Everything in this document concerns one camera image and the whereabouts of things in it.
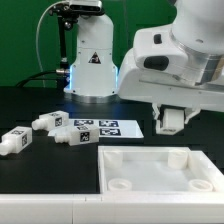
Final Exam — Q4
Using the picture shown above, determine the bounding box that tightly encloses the white sheet with tags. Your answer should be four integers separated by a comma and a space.
48, 119, 144, 139

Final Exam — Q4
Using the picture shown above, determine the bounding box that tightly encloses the grey cable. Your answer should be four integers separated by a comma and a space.
35, 0, 68, 88

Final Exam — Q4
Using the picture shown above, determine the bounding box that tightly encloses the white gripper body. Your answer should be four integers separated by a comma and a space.
117, 49, 224, 112

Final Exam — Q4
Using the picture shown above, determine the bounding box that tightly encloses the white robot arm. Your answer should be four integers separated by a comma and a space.
118, 0, 224, 135

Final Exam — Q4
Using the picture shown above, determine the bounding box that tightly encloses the white square tabletop tray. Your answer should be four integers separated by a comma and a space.
98, 146, 224, 193

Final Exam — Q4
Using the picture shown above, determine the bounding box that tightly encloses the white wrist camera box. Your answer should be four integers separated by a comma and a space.
133, 25, 188, 79

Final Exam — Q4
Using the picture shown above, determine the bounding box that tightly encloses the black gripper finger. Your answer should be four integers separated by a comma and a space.
152, 103, 161, 130
184, 108, 201, 124

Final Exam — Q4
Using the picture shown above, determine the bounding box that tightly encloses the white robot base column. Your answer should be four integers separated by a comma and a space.
64, 15, 118, 103

